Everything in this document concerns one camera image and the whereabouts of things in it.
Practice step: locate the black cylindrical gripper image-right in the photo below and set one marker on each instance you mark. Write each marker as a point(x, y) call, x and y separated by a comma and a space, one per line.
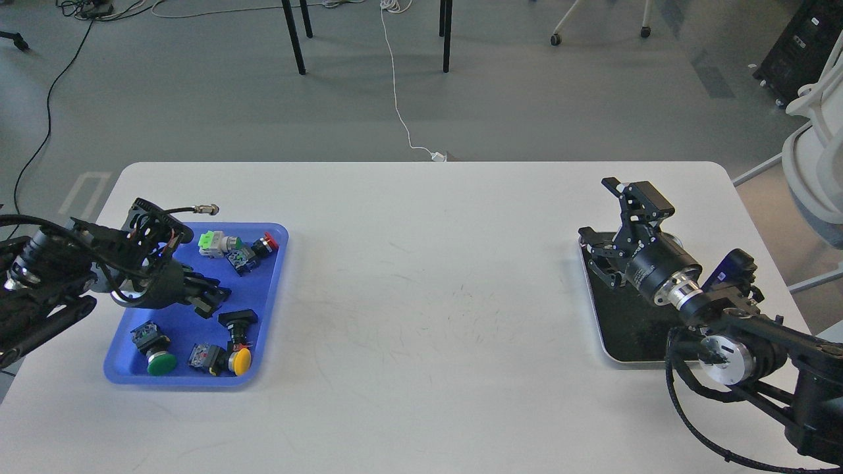
point(639, 254)

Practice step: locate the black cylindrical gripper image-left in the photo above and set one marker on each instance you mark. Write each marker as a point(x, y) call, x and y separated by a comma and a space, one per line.
point(177, 283)

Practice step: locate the silver metal tray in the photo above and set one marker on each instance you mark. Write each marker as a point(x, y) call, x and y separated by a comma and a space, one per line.
point(634, 330)

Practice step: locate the white office chair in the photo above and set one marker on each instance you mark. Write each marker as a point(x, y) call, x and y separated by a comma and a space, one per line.
point(811, 157)

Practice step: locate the white chair base with casters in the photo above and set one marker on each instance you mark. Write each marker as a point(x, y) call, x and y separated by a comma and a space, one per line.
point(593, 22)

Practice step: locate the black equipment case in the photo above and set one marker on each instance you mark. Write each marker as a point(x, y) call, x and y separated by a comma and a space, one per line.
point(801, 51)

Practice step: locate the green white switch block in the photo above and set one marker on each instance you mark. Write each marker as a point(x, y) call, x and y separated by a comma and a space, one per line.
point(216, 244)

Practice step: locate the red push button switch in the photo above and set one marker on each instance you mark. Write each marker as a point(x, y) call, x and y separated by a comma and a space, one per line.
point(244, 258)

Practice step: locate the green push button switch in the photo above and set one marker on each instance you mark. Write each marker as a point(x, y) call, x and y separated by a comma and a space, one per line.
point(151, 342)

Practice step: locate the yellow push button switch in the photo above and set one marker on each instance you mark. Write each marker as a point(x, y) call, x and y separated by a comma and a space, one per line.
point(239, 358)

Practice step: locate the black wrist camera image-left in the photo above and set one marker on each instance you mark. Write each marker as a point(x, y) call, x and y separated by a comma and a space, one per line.
point(154, 234)

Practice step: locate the black wrist camera image-right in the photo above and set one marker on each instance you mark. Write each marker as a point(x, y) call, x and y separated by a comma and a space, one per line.
point(737, 270)

